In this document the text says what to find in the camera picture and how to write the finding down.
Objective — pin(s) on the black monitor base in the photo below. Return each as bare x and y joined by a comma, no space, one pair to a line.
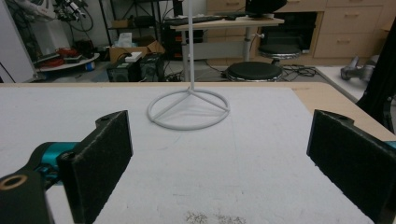
264,6

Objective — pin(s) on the white panel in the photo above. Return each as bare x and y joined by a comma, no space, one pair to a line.
15,46

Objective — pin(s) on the black metal shelf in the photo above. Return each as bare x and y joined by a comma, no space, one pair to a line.
137,18

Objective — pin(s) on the wooden drawer cabinet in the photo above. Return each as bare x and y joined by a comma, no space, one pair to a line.
348,28

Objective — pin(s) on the black keyboard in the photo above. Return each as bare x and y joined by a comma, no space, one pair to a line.
194,19

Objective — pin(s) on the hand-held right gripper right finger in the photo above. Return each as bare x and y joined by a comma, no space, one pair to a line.
351,161

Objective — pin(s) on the brown cardboard box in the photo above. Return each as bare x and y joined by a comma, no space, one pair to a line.
134,49

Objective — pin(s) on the black stand frame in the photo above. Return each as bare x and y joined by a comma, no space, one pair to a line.
380,84

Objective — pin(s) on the round white low table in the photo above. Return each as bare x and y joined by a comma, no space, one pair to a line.
67,63

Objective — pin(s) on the black computer case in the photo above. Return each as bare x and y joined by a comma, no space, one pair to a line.
137,68

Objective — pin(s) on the white metal stand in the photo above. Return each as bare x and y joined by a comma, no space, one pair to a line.
190,93

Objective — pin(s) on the light wooden desk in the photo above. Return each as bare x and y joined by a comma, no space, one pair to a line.
227,23

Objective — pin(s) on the white table mat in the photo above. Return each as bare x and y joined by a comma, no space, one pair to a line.
186,161

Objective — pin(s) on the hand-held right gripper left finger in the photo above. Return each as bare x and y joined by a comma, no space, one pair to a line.
93,168

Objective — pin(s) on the black round stool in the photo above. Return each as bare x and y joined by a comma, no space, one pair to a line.
253,71
279,50

